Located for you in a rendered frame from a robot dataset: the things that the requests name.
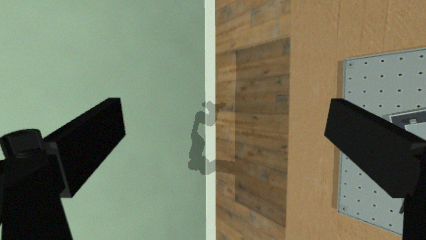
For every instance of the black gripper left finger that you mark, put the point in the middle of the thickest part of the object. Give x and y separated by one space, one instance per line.
32 209

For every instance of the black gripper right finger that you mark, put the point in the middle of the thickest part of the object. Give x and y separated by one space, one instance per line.
391 156

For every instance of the grey perforated base plate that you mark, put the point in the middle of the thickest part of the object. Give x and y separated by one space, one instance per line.
384 84

